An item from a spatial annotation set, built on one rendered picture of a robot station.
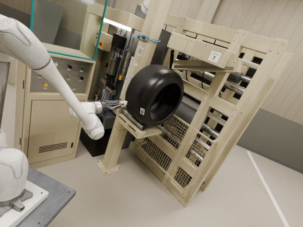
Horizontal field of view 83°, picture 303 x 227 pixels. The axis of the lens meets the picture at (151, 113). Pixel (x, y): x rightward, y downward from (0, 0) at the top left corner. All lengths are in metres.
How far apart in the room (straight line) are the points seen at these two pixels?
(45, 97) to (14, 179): 0.95
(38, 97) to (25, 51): 1.03
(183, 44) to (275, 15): 3.19
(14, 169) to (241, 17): 4.46
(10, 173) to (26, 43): 0.57
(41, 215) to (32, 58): 0.80
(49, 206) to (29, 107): 0.94
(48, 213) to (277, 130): 4.82
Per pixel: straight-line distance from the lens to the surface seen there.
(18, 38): 0.81
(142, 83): 1.44
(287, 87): 4.91
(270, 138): 5.18
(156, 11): 1.74
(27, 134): 2.01
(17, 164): 1.03
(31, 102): 1.83
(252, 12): 4.65
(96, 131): 1.10
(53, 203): 1.24
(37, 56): 0.84
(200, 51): 1.68
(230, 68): 1.68
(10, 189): 1.09
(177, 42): 1.83
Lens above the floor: 1.65
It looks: 22 degrees down
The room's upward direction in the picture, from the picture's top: 21 degrees clockwise
